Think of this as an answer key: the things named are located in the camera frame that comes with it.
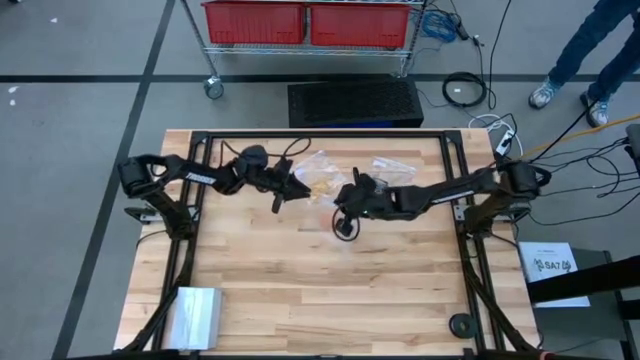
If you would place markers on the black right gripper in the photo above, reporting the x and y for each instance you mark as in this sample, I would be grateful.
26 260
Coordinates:
380 202

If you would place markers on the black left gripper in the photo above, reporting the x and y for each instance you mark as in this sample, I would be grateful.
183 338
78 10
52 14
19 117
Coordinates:
260 175

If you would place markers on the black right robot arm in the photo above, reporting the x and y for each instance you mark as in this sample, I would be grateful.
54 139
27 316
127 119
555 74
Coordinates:
450 192

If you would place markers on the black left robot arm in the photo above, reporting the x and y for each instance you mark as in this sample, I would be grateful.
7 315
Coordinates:
200 177

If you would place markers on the black perforated floor box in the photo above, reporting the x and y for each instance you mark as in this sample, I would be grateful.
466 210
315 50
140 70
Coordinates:
355 102

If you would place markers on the silver rectangular box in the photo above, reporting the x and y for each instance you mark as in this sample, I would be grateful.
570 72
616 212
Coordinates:
195 320

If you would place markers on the white power strip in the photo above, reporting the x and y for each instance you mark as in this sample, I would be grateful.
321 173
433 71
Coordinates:
505 142

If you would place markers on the red plastic storage bin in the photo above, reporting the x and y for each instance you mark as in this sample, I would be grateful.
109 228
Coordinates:
357 25
252 22

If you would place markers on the black round disc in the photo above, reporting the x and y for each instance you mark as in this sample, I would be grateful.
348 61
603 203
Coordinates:
462 326

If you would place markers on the white SA7 printed sheet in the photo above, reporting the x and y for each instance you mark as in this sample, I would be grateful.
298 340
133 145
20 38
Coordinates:
550 285

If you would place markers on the black bar stand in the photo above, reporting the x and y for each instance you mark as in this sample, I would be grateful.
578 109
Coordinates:
590 280

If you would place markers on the grey cart top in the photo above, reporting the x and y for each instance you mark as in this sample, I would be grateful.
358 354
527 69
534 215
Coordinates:
575 330

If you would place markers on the person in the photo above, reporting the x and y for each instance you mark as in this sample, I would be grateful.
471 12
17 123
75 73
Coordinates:
585 40

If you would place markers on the grey chair edge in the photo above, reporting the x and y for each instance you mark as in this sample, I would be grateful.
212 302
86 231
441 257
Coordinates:
634 145

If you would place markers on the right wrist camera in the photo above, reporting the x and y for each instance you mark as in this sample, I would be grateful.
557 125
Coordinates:
344 227

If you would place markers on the black aluminium table frame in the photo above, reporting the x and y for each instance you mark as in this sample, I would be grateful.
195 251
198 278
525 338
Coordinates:
325 134

